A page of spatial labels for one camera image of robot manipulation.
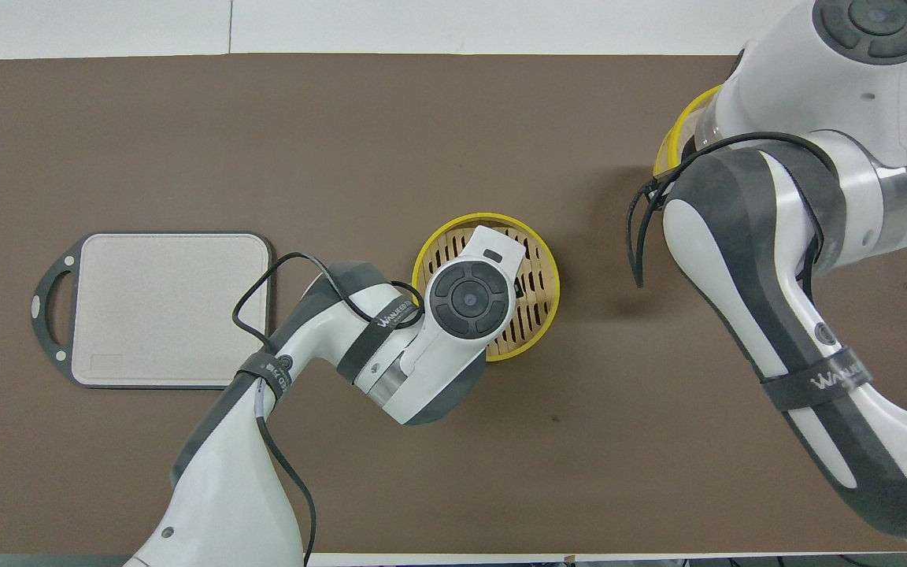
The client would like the yellow bamboo steamer basket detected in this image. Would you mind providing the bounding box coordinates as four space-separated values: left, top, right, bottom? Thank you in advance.
411 213 561 363

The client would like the brown table mat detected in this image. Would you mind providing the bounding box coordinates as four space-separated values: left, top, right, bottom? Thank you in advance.
0 54 907 554

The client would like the white cutting board grey rim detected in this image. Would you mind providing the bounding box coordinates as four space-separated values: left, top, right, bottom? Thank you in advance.
31 231 276 391

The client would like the black velcro strap with print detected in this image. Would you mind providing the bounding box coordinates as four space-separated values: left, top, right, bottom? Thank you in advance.
235 352 297 410
335 303 427 387
759 358 873 412

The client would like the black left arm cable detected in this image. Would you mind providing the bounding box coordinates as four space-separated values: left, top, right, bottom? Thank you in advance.
231 252 424 567

